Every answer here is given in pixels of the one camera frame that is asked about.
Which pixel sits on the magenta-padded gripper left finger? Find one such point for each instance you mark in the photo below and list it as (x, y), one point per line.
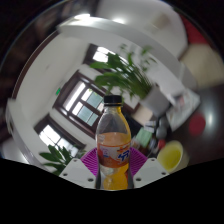
(88, 161)

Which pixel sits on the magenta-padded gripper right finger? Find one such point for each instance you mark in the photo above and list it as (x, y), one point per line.
(138, 161)

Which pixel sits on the orange soda plastic bottle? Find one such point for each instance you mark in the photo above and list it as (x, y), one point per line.
(113, 146)

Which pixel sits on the green notepad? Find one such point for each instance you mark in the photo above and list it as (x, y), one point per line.
(144, 136)

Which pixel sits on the small red round object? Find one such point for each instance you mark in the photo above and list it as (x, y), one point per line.
(161, 144)

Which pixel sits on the potted plant in white pot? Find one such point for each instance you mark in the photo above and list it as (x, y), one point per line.
(125, 75)
(58, 156)

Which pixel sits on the pale yellow cup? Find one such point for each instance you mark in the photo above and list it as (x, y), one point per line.
(170, 156)

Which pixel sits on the grey ball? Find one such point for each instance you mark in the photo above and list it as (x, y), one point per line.
(161, 133)
(162, 122)

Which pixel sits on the dark framed window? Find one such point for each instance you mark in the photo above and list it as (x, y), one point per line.
(100, 55)
(53, 135)

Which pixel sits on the dark wooden double door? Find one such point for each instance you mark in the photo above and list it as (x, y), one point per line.
(83, 106)

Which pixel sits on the flat round red coaster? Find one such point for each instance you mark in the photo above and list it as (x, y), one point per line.
(196, 124)

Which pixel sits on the printed paper sheet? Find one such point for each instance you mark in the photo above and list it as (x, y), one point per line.
(183, 108)

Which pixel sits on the green exit sign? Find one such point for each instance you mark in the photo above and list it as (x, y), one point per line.
(58, 91)

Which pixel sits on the red carpeted staircase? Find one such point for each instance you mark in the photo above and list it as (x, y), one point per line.
(195, 31)

